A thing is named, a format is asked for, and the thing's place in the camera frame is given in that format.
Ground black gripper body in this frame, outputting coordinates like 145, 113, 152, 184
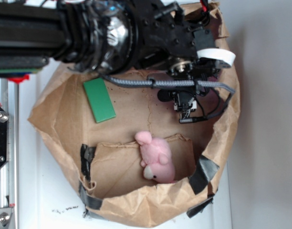
134, 0, 227, 80

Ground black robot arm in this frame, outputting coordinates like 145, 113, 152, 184
0, 0, 235, 79

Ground green rectangular block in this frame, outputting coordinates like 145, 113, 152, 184
83, 78, 116, 123

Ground pink plush toy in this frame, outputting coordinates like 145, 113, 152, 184
135, 131, 176, 184

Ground brown paper bag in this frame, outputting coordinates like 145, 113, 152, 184
28, 1, 240, 228

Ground grey braided cable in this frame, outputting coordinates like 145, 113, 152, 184
102, 74, 237, 120

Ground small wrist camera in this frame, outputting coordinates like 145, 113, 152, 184
157, 89, 209, 124

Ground aluminium frame rail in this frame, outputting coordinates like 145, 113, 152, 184
0, 78, 18, 229

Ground silver corner bracket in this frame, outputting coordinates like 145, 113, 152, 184
0, 208, 13, 229

